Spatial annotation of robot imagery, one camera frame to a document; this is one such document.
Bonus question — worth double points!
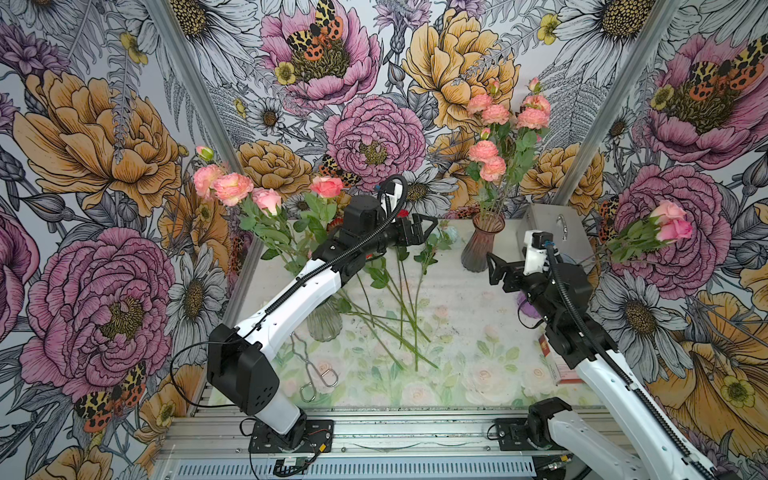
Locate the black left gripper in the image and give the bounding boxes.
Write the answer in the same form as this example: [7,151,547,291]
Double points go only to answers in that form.
[362,213,437,253]

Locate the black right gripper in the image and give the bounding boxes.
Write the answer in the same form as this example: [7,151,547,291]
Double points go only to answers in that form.
[485,249,560,324]

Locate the blue purple glass vase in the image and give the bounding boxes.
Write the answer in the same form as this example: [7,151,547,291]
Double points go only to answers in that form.
[517,292,541,320]

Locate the pink rose stem bunch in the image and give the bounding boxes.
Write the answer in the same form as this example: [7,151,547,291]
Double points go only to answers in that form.
[193,146,291,260]

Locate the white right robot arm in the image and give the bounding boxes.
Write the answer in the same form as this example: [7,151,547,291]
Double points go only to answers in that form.
[486,230,738,479]

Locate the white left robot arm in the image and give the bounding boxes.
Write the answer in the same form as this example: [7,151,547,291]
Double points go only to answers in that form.
[207,175,432,450]

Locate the dark pink glass vase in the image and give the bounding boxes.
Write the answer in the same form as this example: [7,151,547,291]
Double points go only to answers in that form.
[461,212,505,273]

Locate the clear glass vase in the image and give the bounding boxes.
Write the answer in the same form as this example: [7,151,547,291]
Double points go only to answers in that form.
[306,298,343,342]

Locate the grey metal box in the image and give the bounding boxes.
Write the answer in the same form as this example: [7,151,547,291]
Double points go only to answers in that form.
[517,204,595,273]

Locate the pink flower stems on table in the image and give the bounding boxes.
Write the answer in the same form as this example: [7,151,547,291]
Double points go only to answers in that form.
[339,214,458,370]

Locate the floral table mat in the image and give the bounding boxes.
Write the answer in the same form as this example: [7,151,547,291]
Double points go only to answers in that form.
[235,273,566,410]

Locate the metal scissors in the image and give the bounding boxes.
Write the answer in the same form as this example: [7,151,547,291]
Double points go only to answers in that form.
[291,351,340,403]

